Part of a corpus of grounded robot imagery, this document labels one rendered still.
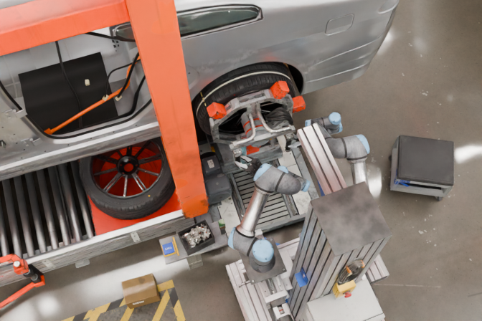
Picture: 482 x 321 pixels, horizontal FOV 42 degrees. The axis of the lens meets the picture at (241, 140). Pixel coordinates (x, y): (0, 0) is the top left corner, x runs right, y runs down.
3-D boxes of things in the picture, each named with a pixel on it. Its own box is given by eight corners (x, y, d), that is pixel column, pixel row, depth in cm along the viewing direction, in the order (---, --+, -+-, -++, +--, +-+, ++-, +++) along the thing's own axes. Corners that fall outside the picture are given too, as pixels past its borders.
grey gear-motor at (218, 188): (216, 155, 474) (214, 135, 442) (234, 205, 456) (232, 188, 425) (194, 163, 471) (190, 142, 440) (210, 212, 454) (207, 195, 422)
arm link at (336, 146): (326, 165, 348) (305, 132, 392) (345, 161, 349) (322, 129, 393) (324, 146, 343) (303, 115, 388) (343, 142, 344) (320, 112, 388)
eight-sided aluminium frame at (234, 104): (287, 122, 430) (292, 81, 381) (290, 130, 427) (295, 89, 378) (211, 144, 423) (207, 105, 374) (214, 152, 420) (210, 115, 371)
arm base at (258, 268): (279, 267, 361) (280, 263, 352) (254, 276, 359) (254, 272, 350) (269, 243, 367) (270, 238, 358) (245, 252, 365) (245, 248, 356)
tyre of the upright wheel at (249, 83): (260, 107, 454) (300, 50, 403) (270, 134, 444) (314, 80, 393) (176, 112, 422) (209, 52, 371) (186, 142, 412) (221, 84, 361)
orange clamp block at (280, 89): (277, 89, 386) (285, 80, 381) (281, 99, 383) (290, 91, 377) (268, 88, 382) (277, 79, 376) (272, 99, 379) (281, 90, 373)
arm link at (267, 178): (246, 260, 346) (282, 175, 330) (222, 248, 349) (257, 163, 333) (252, 252, 357) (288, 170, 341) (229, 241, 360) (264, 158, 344)
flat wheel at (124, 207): (148, 120, 466) (143, 104, 445) (196, 186, 442) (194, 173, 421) (69, 167, 450) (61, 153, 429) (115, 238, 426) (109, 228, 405)
